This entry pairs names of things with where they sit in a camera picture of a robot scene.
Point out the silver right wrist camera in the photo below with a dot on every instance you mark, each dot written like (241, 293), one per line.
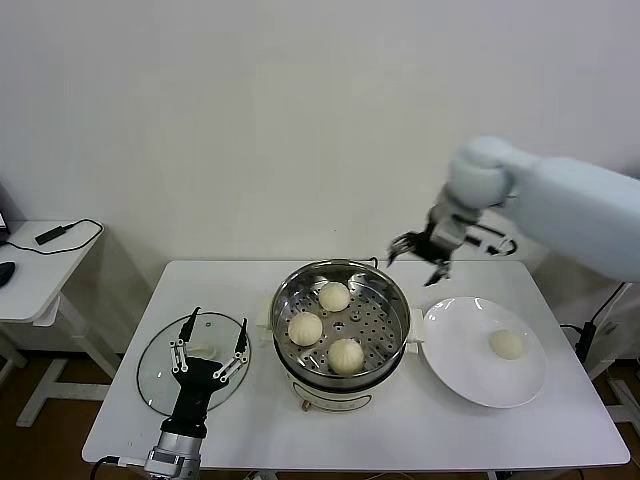
(447, 232)

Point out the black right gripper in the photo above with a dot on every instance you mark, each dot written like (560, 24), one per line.
(430, 247)

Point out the white side desk with mouse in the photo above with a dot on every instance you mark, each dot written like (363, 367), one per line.
(40, 280)

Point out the white steamed baozi bun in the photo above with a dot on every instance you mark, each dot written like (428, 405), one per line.
(305, 329)
(335, 296)
(506, 344)
(345, 357)

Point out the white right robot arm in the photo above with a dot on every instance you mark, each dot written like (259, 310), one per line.
(560, 205)

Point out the white electric cooker pot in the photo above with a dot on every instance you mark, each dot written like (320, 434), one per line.
(340, 395)

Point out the black computer mouse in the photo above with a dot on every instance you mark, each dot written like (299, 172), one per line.
(6, 274)

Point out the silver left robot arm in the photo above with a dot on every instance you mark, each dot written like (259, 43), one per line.
(172, 457)

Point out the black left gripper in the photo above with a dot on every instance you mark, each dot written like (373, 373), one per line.
(192, 395)

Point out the white round plate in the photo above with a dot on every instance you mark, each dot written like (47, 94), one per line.
(460, 360)

